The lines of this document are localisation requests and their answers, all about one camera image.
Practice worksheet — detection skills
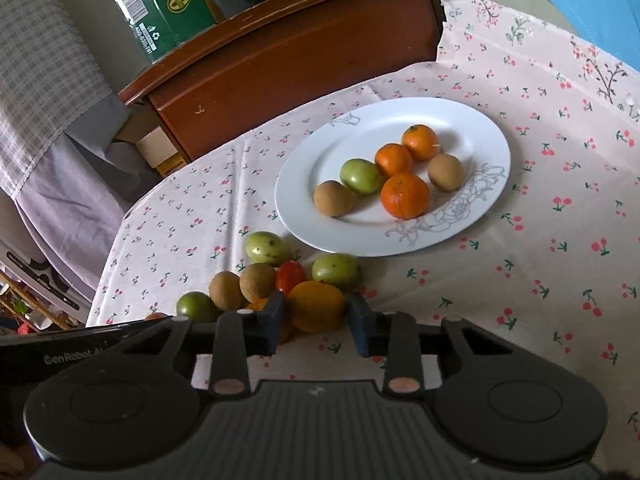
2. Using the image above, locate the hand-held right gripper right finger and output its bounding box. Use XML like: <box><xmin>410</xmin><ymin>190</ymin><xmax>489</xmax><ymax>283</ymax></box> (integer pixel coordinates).
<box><xmin>346</xmin><ymin>291</ymin><xmax>501</xmax><ymax>399</ymax></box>

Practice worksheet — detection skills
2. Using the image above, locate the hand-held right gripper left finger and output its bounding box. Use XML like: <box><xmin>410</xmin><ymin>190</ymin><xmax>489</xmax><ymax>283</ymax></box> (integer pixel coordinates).
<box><xmin>150</xmin><ymin>291</ymin><xmax>288</xmax><ymax>401</ymax></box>

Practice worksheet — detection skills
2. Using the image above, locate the brown kiwi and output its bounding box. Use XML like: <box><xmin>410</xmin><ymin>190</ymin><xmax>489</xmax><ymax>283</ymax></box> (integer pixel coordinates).
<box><xmin>208</xmin><ymin>271</ymin><xmax>246</xmax><ymax>311</ymax></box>
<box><xmin>239</xmin><ymin>265</ymin><xmax>277</xmax><ymax>303</ymax></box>

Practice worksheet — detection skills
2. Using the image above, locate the yellowish orange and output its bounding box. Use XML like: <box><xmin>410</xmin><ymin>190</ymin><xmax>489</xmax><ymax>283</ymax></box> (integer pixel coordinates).
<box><xmin>286</xmin><ymin>281</ymin><xmax>348</xmax><ymax>334</ymax></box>

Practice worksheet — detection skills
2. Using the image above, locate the green jujube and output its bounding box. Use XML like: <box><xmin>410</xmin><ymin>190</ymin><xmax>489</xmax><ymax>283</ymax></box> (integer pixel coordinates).
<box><xmin>340</xmin><ymin>158</ymin><xmax>383</xmax><ymax>195</ymax></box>
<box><xmin>311</xmin><ymin>253</ymin><xmax>361</xmax><ymax>291</ymax></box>
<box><xmin>245</xmin><ymin>231</ymin><xmax>292</xmax><ymax>267</ymax></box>

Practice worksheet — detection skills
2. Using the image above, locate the green lime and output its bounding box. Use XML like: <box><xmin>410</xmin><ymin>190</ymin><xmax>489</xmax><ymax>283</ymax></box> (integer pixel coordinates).
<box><xmin>175</xmin><ymin>291</ymin><xmax>219</xmax><ymax>323</ymax></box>

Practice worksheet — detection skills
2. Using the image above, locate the brown longan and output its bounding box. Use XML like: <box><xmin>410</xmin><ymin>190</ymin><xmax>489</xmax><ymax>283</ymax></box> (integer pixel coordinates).
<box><xmin>313</xmin><ymin>180</ymin><xmax>357</xmax><ymax>218</ymax></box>
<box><xmin>427</xmin><ymin>153</ymin><xmax>466</xmax><ymax>192</ymax></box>

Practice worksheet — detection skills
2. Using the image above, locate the white floral plate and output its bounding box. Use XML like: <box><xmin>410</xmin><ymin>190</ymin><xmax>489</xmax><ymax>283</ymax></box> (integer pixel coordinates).
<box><xmin>274</xmin><ymin>97</ymin><xmax>512</xmax><ymax>257</ymax></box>

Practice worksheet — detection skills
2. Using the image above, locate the small orange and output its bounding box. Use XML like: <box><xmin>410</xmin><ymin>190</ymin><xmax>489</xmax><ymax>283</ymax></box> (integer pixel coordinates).
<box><xmin>401</xmin><ymin>124</ymin><xmax>441</xmax><ymax>162</ymax></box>

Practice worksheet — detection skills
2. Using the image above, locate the lavender cloth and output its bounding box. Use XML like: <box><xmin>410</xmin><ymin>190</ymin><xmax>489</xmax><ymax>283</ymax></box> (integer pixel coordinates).
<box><xmin>14</xmin><ymin>95</ymin><xmax>152</xmax><ymax>303</ymax></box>

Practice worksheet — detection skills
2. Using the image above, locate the cherry print tablecloth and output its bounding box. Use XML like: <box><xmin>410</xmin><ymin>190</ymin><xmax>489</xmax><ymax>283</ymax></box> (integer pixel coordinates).
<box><xmin>85</xmin><ymin>0</ymin><xmax>640</xmax><ymax>480</ymax></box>

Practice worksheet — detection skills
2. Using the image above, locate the open cardboard box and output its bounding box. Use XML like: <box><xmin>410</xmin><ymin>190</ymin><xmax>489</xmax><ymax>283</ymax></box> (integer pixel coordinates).
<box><xmin>115</xmin><ymin>122</ymin><xmax>185</xmax><ymax>179</ymax></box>

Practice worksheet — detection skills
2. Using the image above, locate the brown wooden cabinet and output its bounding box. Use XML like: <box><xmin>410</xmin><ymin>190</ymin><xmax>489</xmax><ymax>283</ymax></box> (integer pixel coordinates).
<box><xmin>117</xmin><ymin>0</ymin><xmax>447</xmax><ymax>167</ymax></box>

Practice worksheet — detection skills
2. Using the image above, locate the grey checked cloth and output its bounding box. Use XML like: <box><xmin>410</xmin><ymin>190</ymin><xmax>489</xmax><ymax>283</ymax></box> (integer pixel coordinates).
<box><xmin>0</xmin><ymin>0</ymin><xmax>115</xmax><ymax>197</ymax></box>

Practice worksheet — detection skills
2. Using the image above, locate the green carton box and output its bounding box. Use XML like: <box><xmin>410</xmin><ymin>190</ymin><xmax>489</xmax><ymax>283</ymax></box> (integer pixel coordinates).
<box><xmin>97</xmin><ymin>0</ymin><xmax>218</xmax><ymax>64</ymax></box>

